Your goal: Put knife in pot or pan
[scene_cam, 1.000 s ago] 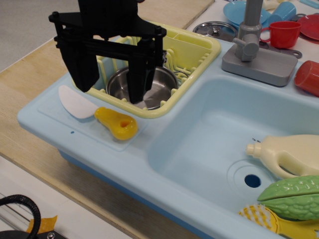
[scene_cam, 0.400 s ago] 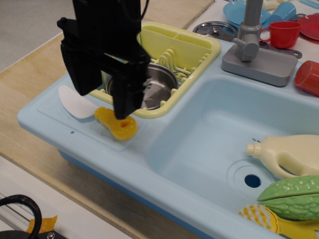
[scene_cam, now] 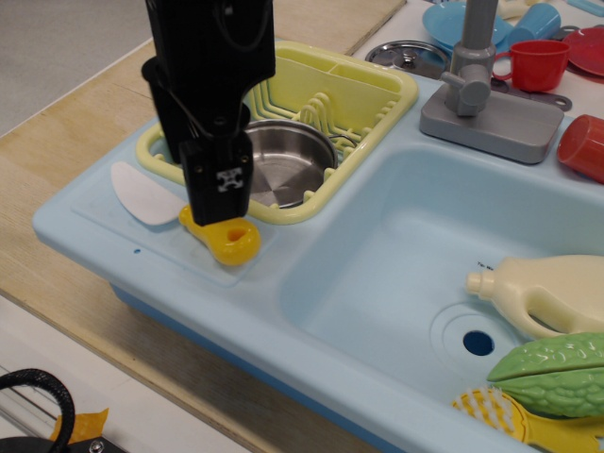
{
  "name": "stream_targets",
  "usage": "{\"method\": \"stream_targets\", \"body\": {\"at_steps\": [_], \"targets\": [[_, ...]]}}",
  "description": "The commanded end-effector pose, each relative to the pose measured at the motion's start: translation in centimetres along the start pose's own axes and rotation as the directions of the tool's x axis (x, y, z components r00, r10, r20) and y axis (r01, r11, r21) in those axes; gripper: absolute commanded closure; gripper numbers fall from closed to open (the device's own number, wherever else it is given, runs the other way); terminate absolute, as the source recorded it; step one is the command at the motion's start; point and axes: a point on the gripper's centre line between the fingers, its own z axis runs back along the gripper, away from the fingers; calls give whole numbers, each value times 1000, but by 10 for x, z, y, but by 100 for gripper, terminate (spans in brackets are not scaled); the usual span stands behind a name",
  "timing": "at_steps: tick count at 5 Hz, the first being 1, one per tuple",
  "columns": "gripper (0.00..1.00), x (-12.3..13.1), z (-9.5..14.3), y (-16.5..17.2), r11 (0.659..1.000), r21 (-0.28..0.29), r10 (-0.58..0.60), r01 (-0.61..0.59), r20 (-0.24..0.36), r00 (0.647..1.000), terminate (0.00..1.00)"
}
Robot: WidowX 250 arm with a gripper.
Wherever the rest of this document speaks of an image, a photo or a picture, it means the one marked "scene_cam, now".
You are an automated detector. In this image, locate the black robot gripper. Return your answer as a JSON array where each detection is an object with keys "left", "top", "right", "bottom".
[{"left": 142, "top": 1, "right": 276, "bottom": 226}]

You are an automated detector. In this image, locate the toy knife yellow handle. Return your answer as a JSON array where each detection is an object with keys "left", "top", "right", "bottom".
[{"left": 109, "top": 160, "right": 262, "bottom": 267}]

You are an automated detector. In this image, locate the stainless steel pot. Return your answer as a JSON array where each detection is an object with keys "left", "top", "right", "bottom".
[{"left": 246, "top": 119, "right": 338, "bottom": 209}]

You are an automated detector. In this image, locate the steel pot lid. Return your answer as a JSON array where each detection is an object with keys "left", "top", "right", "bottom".
[{"left": 365, "top": 40, "right": 450, "bottom": 80}]

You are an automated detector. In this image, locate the yellow dish rack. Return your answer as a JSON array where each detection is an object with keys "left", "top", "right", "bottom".
[{"left": 135, "top": 40, "right": 420, "bottom": 226}]

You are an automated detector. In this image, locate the light blue toy sink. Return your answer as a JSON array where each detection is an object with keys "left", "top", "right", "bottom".
[{"left": 33, "top": 106, "right": 603, "bottom": 452}]

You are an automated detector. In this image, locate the grey toy faucet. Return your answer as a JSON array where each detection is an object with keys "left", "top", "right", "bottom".
[{"left": 419, "top": 1, "right": 564, "bottom": 164}]

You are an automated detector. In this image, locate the blue toy plate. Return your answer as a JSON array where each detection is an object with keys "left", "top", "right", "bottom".
[{"left": 422, "top": 2, "right": 513, "bottom": 52}]

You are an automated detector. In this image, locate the yellow tape piece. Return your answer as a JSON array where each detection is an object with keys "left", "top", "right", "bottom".
[{"left": 68, "top": 408, "right": 109, "bottom": 445}]

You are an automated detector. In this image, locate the red toy mug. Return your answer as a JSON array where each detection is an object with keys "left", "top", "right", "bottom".
[{"left": 493, "top": 40, "right": 570, "bottom": 92}]

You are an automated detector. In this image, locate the grey toy utensil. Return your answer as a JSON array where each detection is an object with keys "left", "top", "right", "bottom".
[{"left": 491, "top": 77, "right": 573, "bottom": 112}]

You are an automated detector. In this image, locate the blue toy cup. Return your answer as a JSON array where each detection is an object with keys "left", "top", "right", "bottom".
[{"left": 507, "top": 3, "right": 562, "bottom": 46}]

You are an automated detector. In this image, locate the cream toy detergent bottle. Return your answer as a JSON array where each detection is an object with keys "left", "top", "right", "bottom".
[{"left": 465, "top": 255, "right": 603, "bottom": 339}]

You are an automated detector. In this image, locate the red toy cup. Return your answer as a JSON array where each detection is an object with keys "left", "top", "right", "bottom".
[{"left": 557, "top": 114, "right": 603, "bottom": 184}]

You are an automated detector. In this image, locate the yellow dish brush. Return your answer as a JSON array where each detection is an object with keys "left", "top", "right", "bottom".
[{"left": 452, "top": 387, "right": 603, "bottom": 452}]

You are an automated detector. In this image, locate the red toy plate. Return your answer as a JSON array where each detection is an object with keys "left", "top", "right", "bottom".
[{"left": 562, "top": 27, "right": 604, "bottom": 76}]

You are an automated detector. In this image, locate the green toy bitter gourd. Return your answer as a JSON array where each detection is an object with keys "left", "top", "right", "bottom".
[{"left": 488, "top": 332, "right": 603, "bottom": 418}]

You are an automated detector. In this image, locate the black cable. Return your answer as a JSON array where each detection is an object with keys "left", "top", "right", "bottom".
[{"left": 0, "top": 368, "right": 78, "bottom": 453}]

